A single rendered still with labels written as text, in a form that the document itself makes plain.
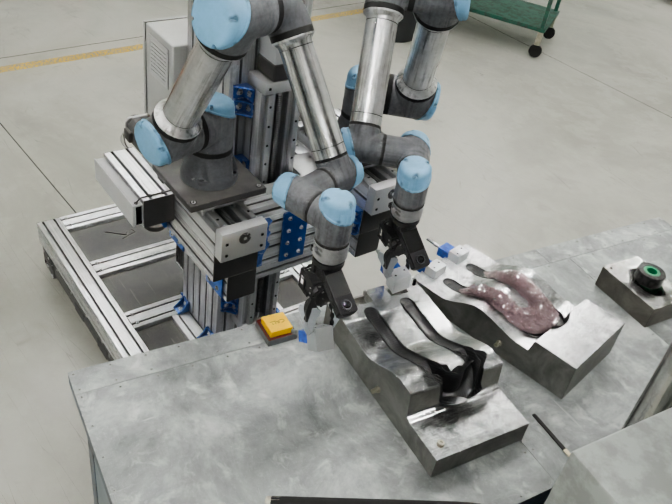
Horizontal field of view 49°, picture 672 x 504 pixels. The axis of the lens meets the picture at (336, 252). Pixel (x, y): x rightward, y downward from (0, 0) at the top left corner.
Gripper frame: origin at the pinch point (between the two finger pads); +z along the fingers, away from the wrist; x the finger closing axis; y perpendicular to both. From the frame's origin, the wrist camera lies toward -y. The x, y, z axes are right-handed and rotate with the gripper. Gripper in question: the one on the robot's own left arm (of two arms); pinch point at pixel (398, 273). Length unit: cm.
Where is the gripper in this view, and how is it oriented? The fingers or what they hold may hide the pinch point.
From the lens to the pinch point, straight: 191.6
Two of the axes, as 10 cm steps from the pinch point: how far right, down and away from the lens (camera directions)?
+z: -0.8, 6.6, 7.5
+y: -4.6, -6.9, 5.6
